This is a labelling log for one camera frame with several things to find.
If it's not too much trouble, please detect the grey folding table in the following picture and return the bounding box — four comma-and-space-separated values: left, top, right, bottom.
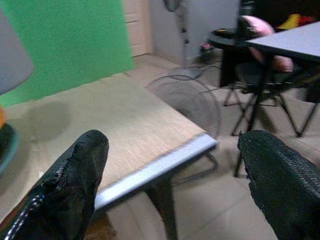
233, 21, 320, 178

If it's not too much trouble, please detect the pink cushion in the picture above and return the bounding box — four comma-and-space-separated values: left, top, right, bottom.
241, 14, 295, 73

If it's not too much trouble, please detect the dark green plate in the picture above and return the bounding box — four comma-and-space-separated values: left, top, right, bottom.
0, 122, 20, 176

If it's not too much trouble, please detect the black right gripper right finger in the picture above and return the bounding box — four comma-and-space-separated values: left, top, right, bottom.
237, 129, 320, 240

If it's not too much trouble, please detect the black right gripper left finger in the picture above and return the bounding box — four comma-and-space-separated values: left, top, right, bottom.
0, 129, 110, 240

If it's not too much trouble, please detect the black folding chair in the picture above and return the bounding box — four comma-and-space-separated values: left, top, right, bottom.
219, 47, 320, 138

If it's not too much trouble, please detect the round black side table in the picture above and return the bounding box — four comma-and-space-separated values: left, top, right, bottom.
207, 27, 253, 88

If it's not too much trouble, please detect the yellow red toy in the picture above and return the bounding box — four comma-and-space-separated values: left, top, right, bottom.
276, 13, 315, 31

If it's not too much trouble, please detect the green screen backdrop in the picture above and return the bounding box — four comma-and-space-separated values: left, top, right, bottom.
0, 0, 136, 108

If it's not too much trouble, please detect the orange object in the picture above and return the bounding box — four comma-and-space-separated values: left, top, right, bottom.
0, 106, 7, 130

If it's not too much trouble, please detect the light wooden table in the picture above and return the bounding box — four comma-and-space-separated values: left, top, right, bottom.
0, 72, 220, 240

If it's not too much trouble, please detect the grey standing fan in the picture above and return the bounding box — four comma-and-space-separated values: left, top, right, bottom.
162, 0, 210, 78

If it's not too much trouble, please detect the grey lamp shade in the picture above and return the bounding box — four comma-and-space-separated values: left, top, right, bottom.
0, 7, 35, 96

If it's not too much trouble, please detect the grey floor fan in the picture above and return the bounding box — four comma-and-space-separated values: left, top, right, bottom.
145, 74, 222, 139

